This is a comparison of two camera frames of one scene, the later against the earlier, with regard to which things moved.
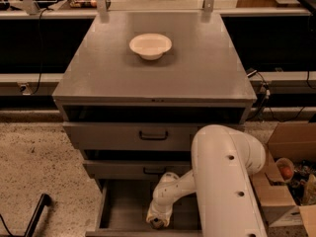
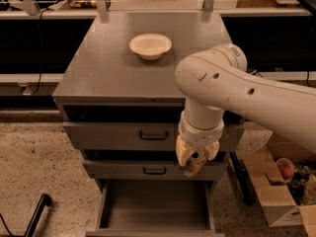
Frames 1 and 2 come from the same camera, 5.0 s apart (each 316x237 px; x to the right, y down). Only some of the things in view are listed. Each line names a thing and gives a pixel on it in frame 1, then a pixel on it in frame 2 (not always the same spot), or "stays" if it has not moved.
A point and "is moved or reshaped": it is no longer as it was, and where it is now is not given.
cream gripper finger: [168, 220] → [212, 150]
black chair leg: [45, 200] stays
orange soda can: [157, 223] is moved or reshaped
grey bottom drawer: [122, 206] stays
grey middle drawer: [134, 170] stays
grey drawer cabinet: [135, 120] stays
